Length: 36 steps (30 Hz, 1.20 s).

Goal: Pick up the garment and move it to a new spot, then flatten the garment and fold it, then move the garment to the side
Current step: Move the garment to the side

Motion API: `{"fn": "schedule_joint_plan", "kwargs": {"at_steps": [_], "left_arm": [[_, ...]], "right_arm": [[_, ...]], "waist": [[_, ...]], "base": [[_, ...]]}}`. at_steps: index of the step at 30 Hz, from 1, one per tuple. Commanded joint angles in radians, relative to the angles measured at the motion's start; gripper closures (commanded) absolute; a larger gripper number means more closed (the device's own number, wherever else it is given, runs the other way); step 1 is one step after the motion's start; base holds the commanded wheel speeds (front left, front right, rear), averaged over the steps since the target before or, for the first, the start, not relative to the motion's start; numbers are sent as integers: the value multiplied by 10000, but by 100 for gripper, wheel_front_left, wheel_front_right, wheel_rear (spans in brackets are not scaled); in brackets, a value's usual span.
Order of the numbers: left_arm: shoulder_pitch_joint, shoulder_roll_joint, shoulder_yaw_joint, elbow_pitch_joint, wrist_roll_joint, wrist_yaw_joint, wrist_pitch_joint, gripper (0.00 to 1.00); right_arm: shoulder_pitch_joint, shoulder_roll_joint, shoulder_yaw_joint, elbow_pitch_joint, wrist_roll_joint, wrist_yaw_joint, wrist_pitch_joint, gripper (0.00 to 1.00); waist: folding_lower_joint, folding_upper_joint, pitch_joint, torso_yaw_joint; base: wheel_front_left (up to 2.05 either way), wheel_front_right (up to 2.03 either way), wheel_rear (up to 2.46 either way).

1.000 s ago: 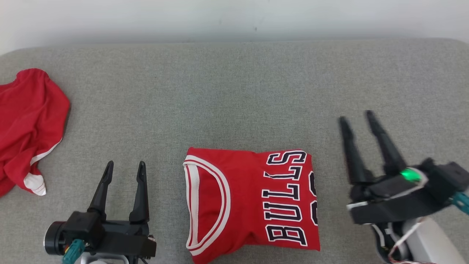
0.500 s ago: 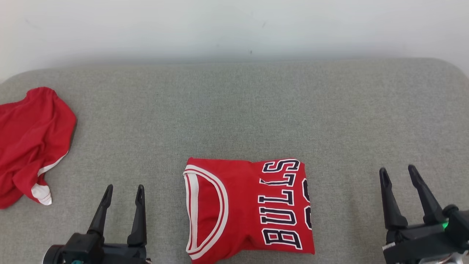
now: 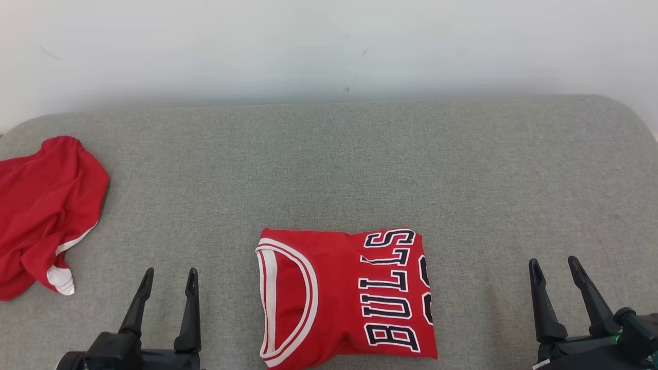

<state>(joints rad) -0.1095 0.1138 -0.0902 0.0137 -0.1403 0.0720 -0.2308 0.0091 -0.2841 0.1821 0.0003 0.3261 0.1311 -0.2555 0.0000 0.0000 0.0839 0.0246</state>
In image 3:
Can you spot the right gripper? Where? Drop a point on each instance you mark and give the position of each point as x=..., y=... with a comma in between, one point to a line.
x=581, y=354

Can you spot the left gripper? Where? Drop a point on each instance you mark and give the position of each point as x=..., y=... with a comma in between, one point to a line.
x=118, y=357

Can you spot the red Bulls basketball shorts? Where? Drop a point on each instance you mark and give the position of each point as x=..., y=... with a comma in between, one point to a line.
x=41, y=205

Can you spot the red Bulls basketball jersey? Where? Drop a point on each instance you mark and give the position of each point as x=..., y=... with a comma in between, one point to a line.
x=334, y=308

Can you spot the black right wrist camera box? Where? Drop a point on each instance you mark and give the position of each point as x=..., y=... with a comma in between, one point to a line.
x=640, y=329

